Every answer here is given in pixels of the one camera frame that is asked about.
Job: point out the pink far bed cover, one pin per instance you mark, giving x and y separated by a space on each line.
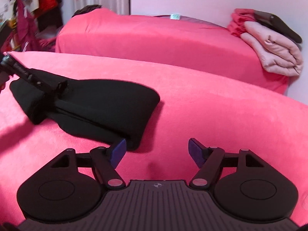
199 46

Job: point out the small white blue tag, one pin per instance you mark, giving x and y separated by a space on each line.
175 17

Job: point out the black pants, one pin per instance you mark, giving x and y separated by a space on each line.
102 110

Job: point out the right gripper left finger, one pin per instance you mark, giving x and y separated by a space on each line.
105 162

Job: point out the folded beige quilt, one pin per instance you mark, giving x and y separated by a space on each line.
276 53

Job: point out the hanging clothes rack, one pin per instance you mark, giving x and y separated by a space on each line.
32 26

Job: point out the dark cloth on bed corner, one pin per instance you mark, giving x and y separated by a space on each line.
86 9

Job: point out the folded red blanket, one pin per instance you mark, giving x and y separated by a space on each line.
239 16

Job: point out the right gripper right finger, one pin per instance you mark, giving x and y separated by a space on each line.
208 160

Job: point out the black pillow on quilt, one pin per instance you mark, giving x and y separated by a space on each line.
273 22

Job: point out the pink bed sheet near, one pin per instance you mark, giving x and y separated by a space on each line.
215 110

